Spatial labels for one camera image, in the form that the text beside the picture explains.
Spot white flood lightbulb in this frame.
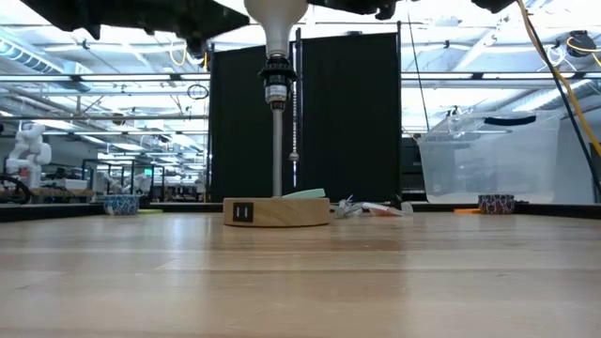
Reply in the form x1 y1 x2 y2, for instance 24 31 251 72
243 0 309 60

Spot yellow hanging cable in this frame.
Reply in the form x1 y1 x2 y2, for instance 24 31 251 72
516 0 601 159

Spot dark hanging cable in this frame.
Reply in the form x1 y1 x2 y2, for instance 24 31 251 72
523 0 601 201

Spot black table edge rail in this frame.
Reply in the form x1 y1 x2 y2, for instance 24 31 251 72
0 201 601 222

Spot black screen panel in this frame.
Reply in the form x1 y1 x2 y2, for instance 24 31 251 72
209 40 297 203
295 26 404 203

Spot mint green lid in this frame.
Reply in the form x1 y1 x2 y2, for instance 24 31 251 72
281 188 327 200

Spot black cable loop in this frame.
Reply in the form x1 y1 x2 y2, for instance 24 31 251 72
0 173 35 207

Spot crumpled clear plastic wrapper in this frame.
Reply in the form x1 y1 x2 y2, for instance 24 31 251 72
333 194 365 219

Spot black metal frame rack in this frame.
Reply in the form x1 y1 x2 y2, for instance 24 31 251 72
82 158 166 203

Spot black bin lid handle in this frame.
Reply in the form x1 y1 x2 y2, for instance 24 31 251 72
483 115 537 127

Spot thin black hanging cord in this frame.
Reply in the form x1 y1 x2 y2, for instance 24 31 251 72
406 12 431 132

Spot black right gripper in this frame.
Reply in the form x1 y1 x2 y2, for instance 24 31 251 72
307 0 517 21

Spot black equipment box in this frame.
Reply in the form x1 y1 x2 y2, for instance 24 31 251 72
401 136 426 194

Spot blue patterned bowl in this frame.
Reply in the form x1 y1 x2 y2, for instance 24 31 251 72
103 193 141 217

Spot red white packet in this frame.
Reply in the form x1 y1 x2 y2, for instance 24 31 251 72
361 202 405 218

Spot wooden base table lamp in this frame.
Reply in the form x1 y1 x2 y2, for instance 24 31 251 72
223 54 331 228

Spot dark patterned bowl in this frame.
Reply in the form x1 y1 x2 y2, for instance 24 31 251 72
477 193 516 215

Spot clear plastic storage bin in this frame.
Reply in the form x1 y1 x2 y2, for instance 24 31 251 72
417 110 562 205

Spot hanging oval cable loop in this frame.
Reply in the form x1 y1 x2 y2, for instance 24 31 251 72
186 83 210 100

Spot metal lamp pull chain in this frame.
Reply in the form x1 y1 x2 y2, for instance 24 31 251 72
288 82 301 162

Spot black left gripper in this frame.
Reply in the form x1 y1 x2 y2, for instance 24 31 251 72
21 0 251 42

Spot black ceiling cord reel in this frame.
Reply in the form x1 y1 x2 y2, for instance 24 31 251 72
186 37 210 60
566 29 597 58

